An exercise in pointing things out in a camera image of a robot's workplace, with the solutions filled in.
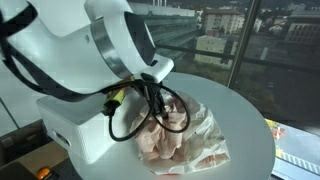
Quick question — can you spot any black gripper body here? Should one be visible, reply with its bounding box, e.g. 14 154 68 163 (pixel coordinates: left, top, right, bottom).
141 73 170 118

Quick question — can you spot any pink cloth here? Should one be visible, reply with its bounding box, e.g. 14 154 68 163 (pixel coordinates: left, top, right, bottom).
129 98 188 161

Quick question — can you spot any white plastic container box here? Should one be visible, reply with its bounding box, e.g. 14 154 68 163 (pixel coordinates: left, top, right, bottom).
35 89 148 165

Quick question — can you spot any white plastic bag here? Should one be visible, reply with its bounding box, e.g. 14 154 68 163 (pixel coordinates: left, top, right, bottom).
134 89 231 175

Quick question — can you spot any orange ball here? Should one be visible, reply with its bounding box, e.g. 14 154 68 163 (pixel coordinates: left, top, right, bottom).
35 167 52 180

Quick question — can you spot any brown cardboard box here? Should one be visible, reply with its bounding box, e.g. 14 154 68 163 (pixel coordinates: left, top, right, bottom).
0 121 69 180

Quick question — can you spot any colourful play mat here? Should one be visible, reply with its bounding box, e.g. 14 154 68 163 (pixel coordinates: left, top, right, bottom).
264 118 320 180

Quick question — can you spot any black camera cable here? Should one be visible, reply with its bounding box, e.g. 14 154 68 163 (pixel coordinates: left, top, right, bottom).
0 6 192 143

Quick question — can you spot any dark window post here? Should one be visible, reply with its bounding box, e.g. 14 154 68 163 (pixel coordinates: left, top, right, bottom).
228 0 263 89

